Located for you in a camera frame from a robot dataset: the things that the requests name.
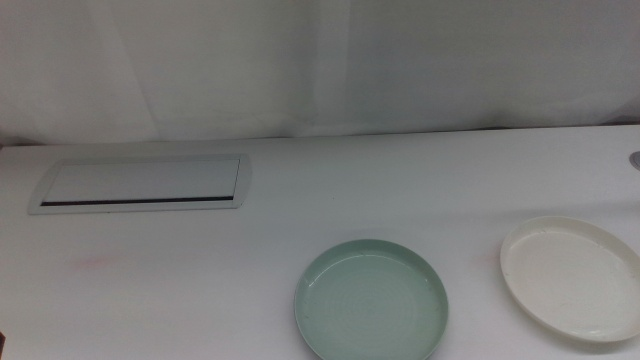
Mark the round grey table grommet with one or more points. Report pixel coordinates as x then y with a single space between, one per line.
636 161

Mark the white shallow plastic bowl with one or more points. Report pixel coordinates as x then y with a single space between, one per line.
575 280

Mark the white backdrop curtain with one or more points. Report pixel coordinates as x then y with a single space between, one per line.
320 65

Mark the mint green shallow plastic bowl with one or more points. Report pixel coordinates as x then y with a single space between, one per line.
370 305

